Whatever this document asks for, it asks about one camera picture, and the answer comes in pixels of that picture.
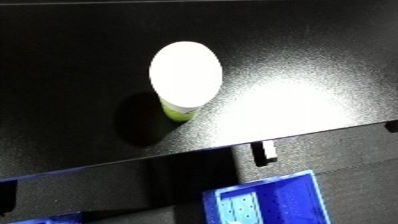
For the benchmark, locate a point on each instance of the white paper cup green band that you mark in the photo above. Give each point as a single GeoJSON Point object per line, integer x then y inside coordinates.
{"type": "Point", "coordinates": [186, 75]}

